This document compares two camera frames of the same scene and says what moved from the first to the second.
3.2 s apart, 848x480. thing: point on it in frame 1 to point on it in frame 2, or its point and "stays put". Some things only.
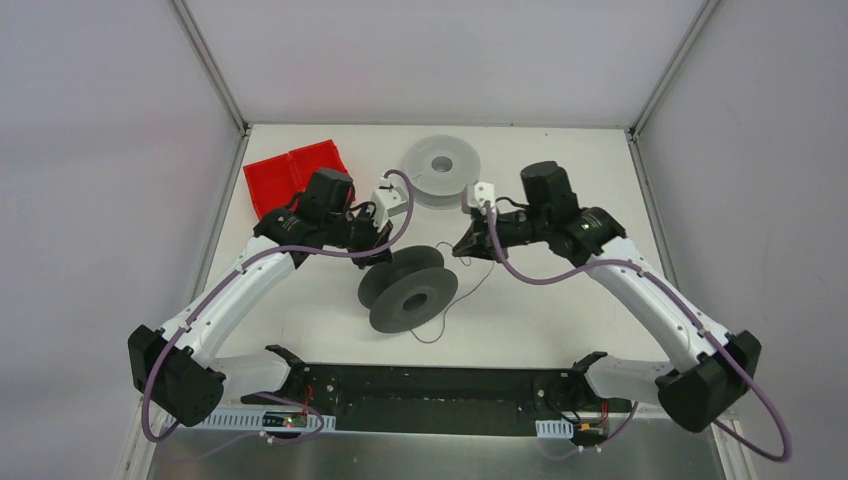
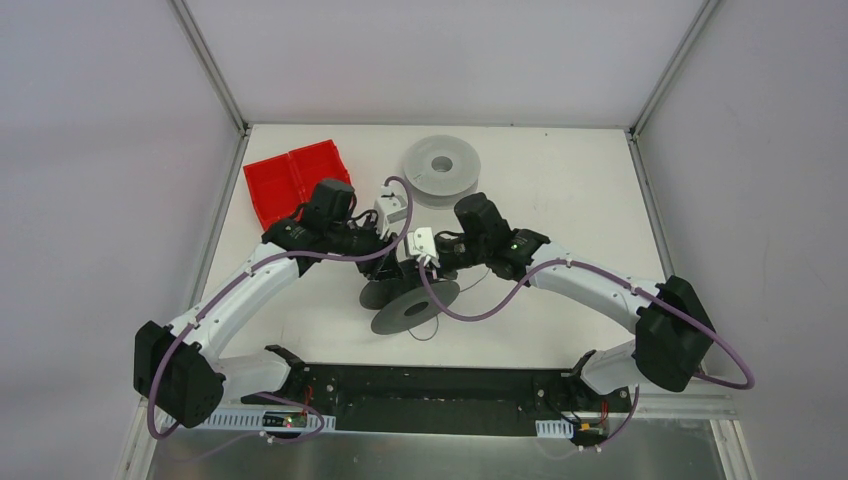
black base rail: x=438 y=399 stays put
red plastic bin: x=274 y=183 stays put
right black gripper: x=480 y=230 to x=425 y=271
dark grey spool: x=409 y=291 stays put
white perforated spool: x=439 y=168 stays put
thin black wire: x=444 y=326 to x=437 y=316
